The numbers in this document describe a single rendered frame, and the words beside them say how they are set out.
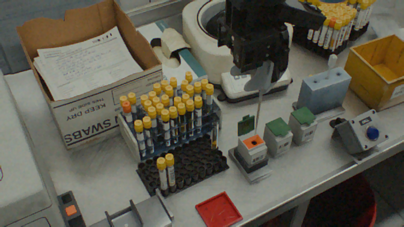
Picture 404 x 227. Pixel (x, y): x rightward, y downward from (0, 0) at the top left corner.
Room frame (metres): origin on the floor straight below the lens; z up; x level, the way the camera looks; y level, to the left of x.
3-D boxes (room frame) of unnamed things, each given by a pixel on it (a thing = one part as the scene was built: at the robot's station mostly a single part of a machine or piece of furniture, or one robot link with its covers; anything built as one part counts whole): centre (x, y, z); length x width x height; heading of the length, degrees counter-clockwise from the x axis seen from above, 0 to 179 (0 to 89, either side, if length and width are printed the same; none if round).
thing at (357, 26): (0.97, -0.42, 0.93); 0.02 x 0.02 x 0.11
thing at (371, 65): (0.77, -0.43, 0.93); 0.13 x 0.13 x 0.10; 25
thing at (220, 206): (0.42, -0.03, 0.88); 0.07 x 0.07 x 0.01; 29
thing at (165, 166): (0.53, 0.04, 0.93); 0.17 x 0.09 x 0.11; 120
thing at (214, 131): (0.56, -0.02, 0.93); 0.01 x 0.01 x 0.10; 30
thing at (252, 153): (0.54, -0.10, 0.92); 0.05 x 0.04 x 0.06; 29
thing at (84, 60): (0.75, 0.26, 0.95); 0.29 x 0.25 x 0.15; 29
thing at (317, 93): (0.70, -0.27, 0.92); 0.10 x 0.07 x 0.10; 114
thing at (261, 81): (0.51, -0.09, 1.15); 0.06 x 0.03 x 0.09; 119
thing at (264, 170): (0.54, -0.10, 0.89); 0.09 x 0.05 x 0.04; 29
